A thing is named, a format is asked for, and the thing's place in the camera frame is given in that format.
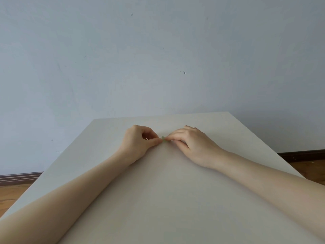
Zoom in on person's left hand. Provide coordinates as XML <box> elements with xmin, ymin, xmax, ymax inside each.
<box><xmin>117</xmin><ymin>125</ymin><xmax>163</xmax><ymax>166</ymax></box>

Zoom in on white table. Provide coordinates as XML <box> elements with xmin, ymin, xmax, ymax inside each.
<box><xmin>0</xmin><ymin>112</ymin><xmax>325</xmax><ymax>244</ymax></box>

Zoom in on person's left forearm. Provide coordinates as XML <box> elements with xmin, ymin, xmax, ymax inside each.
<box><xmin>0</xmin><ymin>152</ymin><xmax>130</xmax><ymax>244</ymax></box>

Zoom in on person's right forearm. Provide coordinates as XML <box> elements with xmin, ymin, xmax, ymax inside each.
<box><xmin>215</xmin><ymin>150</ymin><xmax>325</xmax><ymax>240</ymax></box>

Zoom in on person's right hand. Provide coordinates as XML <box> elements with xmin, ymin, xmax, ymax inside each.
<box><xmin>165</xmin><ymin>125</ymin><xmax>227</xmax><ymax>170</ymax></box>

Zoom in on dark wooden baseboard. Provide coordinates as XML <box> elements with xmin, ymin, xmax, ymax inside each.
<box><xmin>0</xmin><ymin>149</ymin><xmax>325</xmax><ymax>186</ymax></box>

